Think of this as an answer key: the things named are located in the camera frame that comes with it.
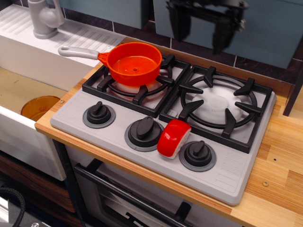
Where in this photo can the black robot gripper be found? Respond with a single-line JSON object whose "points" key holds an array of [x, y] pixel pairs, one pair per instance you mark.
{"points": [[227, 15]]}

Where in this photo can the white right burner disc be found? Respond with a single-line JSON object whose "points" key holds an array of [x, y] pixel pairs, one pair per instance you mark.
{"points": [[216, 101]]}

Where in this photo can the black right burner grate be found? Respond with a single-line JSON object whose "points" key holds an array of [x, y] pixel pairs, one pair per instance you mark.
{"points": [[246, 134]]}

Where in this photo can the black burner grate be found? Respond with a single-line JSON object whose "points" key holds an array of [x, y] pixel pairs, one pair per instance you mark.
{"points": [[147, 99], [246, 134]]}

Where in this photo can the black left burner grate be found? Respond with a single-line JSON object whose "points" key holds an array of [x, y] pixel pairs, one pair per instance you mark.
{"points": [[147, 99]]}

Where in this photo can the grey toy stove top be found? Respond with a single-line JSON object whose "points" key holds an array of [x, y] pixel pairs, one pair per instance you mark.
{"points": [[226, 181]]}

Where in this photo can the red white toy sushi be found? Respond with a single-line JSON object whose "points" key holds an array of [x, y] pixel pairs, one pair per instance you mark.
{"points": [[173, 138]]}

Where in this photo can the black middle stove knob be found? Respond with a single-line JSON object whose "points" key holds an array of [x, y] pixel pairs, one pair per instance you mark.
{"points": [[143, 135]]}

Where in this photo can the black stove knob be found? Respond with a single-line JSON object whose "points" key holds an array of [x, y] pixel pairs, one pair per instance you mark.
{"points": [[197, 156], [99, 116], [143, 135]]}

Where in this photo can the black right stove knob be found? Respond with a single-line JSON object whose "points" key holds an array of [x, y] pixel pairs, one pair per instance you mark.
{"points": [[197, 156]]}

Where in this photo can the black left stove knob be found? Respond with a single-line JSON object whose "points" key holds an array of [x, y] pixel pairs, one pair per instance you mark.
{"points": [[99, 116]]}

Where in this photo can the grey toy faucet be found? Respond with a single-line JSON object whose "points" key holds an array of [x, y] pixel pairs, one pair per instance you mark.
{"points": [[45, 20]]}

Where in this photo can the white toy sink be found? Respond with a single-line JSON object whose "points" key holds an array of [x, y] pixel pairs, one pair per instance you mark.
{"points": [[31, 68]]}

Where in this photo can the orange translucent plate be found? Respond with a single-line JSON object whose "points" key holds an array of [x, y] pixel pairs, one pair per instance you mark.
{"points": [[37, 107]]}

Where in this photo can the toy oven door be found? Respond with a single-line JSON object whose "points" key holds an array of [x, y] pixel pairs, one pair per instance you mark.
{"points": [[120, 199]]}

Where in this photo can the orange toy pot grey handle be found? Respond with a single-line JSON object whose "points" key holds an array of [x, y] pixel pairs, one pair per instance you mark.
{"points": [[131, 64]]}

